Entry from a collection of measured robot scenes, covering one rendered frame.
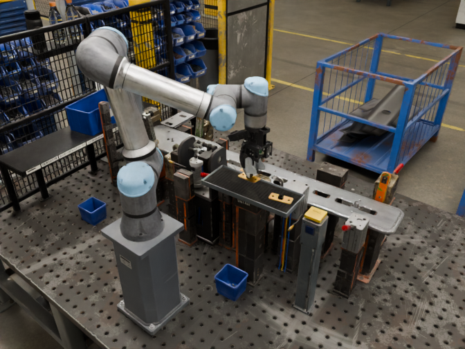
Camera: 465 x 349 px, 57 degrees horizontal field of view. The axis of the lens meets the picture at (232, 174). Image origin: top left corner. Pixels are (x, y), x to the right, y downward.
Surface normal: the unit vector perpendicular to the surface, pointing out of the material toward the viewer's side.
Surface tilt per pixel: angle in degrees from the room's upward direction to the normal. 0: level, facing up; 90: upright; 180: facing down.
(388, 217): 0
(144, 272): 90
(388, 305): 0
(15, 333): 0
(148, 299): 93
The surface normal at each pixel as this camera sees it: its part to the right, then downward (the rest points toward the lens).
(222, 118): -0.01, 0.54
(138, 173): 0.00, -0.76
